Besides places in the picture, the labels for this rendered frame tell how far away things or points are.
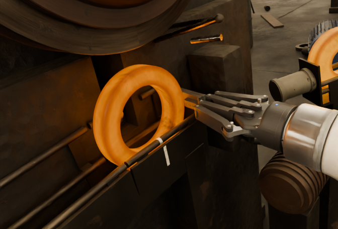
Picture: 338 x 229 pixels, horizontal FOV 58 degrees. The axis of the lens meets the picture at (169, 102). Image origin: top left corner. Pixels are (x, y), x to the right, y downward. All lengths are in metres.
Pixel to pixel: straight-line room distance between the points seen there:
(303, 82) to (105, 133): 0.48
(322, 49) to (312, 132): 0.36
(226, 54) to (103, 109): 0.29
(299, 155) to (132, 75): 0.27
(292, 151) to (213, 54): 0.28
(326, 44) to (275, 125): 0.35
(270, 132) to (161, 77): 0.20
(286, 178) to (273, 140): 0.26
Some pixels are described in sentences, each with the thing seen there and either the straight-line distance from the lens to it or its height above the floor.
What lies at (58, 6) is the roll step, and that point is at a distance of 0.38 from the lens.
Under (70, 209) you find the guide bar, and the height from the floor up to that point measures 0.71.
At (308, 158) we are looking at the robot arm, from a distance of 0.47.
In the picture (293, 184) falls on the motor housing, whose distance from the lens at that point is 0.74.
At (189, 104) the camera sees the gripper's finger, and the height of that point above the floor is 0.74.
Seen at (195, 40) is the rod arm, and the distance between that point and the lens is 0.49.
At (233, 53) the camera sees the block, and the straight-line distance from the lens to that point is 0.66.
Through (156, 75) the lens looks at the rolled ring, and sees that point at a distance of 0.52.
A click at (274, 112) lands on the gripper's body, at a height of 0.76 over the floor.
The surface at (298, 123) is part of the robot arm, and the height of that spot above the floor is 0.76.
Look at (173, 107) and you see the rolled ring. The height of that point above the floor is 0.74.
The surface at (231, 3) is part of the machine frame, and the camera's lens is 0.83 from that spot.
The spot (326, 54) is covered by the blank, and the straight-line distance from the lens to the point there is 0.80.
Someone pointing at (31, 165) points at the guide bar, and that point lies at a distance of 0.51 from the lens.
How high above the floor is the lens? 0.99
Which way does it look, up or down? 24 degrees down
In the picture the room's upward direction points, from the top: 11 degrees counter-clockwise
